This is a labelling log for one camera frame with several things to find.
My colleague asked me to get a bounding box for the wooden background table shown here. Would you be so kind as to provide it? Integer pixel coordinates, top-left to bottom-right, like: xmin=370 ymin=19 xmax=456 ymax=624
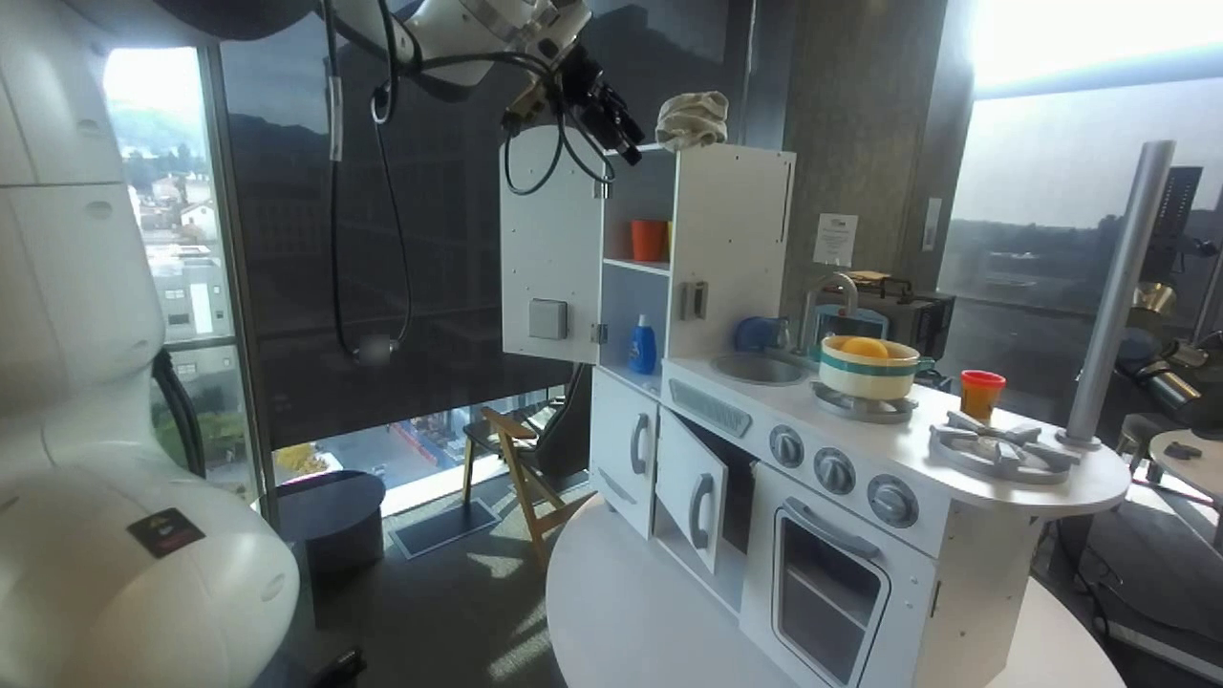
xmin=834 ymin=263 xmax=902 ymax=300

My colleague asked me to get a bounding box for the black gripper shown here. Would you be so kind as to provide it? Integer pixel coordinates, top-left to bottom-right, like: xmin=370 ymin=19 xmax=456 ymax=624
xmin=551 ymin=44 xmax=650 ymax=169

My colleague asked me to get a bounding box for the tall white cupboard door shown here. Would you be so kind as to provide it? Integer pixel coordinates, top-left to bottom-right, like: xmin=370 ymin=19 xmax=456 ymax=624
xmin=497 ymin=120 xmax=611 ymax=370

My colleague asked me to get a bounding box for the cushioned bench sofa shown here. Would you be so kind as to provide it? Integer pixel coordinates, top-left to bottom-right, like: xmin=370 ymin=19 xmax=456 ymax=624
xmin=1051 ymin=501 xmax=1223 ymax=688

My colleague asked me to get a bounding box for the grey stove burner grate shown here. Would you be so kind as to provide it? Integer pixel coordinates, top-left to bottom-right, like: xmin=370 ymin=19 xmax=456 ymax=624
xmin=806 ymin=378 xmax=921 ymax=429
xmin=924 ymin=406 xmax=1083 ymax=484

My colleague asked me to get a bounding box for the white toy play kitchen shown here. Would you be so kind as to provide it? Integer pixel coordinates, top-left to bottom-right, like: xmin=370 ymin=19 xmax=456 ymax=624
xmin=492 ymin=117 xmax=1134 ymax=688

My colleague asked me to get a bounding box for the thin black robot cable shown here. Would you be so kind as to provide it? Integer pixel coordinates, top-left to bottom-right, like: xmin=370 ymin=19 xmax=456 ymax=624
xmin=497 ymin=50 xmax=620 ymax=201

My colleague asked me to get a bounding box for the blue soap bottle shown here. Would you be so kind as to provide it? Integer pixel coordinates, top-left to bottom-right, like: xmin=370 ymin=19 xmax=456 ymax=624
xmin=627 ymin=309 xmax=662 ymax=380

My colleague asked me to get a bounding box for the white paper sign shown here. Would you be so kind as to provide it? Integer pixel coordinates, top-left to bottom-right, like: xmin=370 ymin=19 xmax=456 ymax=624
xmin=809 ymin=210 xmax=864 ymax=270

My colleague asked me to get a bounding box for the orange plastic cup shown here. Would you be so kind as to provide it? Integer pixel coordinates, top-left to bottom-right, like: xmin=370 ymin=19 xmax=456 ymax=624
xmin=622 ymin=215 xmax=673 ymax=268

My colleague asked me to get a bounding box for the black roller blind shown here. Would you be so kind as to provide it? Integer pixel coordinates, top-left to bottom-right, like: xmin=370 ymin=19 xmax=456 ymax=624
xmin=209 ymin=15 xmax=583 ymax=450

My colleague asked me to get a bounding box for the small red cup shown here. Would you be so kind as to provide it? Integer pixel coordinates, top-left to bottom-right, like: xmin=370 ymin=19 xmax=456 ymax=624
xmin=957 ymin=361 xmax=1008 ymax=422

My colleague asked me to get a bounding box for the orange toy fruit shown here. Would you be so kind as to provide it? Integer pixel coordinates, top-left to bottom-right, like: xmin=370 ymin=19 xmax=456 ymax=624
xmin=825 ymin=333 xmax=918 ymax=368

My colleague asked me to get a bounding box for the white terry towel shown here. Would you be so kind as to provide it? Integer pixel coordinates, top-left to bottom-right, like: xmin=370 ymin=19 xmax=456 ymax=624
xmin=653 ymin=85 xmax=739 ymax=150

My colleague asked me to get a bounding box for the oven door with window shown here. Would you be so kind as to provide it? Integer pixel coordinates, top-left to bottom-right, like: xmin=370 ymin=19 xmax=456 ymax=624
xmin=760 ymin=501 xmax=899 ymax=688

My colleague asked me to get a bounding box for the grey oven knob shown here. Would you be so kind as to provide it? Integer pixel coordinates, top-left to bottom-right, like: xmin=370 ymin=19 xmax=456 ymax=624
xmin=809 ymin=442 xmax=862 ymax=498
xmin=864 ymin=471 xmax=921 ymax=531
xmin=766 ymin=422 xmax=806 ymax=471

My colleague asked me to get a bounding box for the metal toy sink basin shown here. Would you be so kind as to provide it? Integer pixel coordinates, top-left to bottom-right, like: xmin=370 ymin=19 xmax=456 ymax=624
xmin=711 ymin=349 xmax=823 ymax=388

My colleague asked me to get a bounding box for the small white cabinet door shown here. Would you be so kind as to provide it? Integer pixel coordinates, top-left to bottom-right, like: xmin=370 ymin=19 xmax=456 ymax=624
xmin=650 ymin=406 xmax=733 ymax=575

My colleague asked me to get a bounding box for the small round side table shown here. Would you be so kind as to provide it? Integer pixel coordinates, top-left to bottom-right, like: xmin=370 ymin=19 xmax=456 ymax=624
xmin=1142 ymin=422 xmax=1223 ymax=505

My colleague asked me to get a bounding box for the white pot with teal stripe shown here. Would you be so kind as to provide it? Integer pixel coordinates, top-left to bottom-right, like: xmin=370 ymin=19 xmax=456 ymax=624
xmin=813 ymin=333 xmax=921 ymax=406

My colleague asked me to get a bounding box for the small grey box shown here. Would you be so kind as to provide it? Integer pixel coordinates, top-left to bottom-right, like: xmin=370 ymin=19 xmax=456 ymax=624
xmin=523 ymin=292 xmax=574 ymax=345

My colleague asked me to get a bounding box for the long black robot cable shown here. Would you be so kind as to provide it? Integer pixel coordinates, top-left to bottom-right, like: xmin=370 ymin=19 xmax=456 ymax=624
xmin=320 ymin=0 xmax=421 ymax=370

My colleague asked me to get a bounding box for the grey metal pole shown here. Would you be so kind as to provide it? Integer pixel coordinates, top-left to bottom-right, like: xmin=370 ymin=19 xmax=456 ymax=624
xmin=1059 ymin=138 xmax=1179 ymax=450

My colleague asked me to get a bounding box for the dark blue trash bin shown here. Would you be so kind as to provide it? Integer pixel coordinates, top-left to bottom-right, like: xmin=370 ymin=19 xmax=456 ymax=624
xmin=262 ymin=466 xmax=389 ymax=591

